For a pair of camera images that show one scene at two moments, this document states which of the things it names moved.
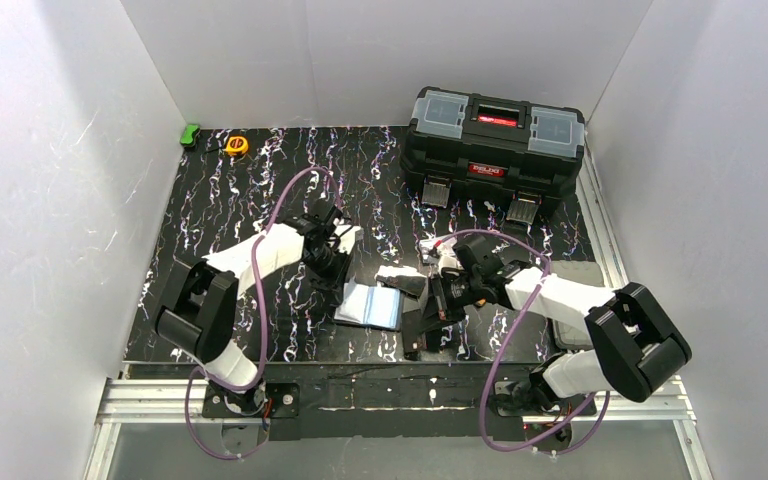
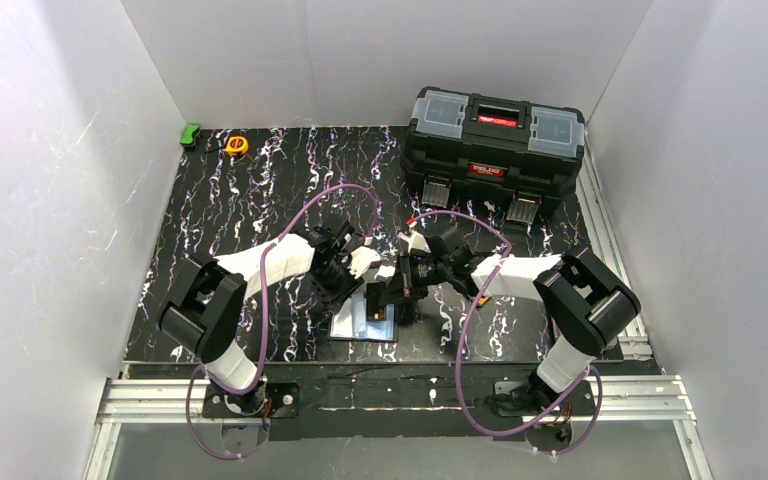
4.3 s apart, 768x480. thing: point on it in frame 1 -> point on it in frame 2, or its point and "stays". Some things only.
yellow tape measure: x=237 y=145 stays
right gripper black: x=438 y=299 -> x=396 y=287
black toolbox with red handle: x=481 y=151 stays
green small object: x=188 y=135 stays
